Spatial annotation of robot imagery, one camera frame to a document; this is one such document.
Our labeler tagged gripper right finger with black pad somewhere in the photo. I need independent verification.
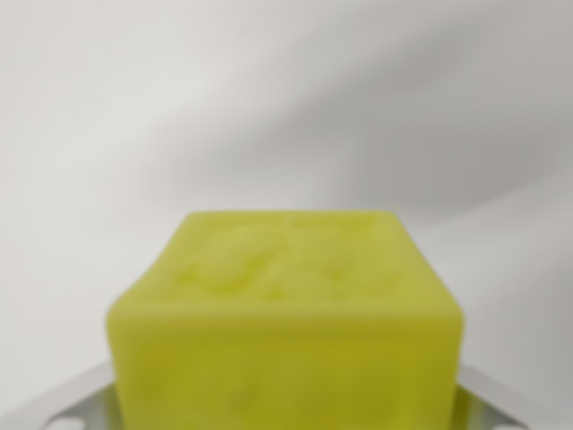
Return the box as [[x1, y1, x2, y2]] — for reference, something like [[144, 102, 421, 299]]
[[452, 365, 535, 430]]

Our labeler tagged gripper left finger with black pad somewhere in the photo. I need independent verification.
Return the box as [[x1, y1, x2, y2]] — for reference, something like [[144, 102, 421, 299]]
[[0, 361, 132, 430]]

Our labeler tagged yellow cube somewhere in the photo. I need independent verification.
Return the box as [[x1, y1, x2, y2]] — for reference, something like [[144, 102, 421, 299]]
[[105, 209, 467, 430]]

